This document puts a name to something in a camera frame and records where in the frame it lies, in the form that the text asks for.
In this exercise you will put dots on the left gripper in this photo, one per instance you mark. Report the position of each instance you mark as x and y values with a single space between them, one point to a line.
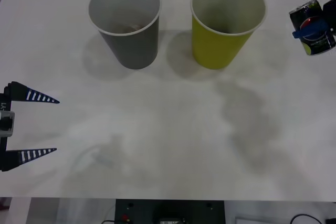
4 102

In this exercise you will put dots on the dark drink can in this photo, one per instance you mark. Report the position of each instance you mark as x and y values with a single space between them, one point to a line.
315 44

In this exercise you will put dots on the yellow-green plastic waste bin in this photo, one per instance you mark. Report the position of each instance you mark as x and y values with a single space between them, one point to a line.
212 51

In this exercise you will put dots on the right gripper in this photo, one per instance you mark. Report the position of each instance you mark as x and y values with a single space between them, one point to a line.
330 11

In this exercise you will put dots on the grey plastic waste bin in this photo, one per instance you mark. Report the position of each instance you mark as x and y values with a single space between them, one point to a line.
134 51

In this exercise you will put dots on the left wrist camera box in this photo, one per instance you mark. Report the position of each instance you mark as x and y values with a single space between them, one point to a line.
6 124

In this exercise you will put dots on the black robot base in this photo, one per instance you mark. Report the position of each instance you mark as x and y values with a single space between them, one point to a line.
170 211

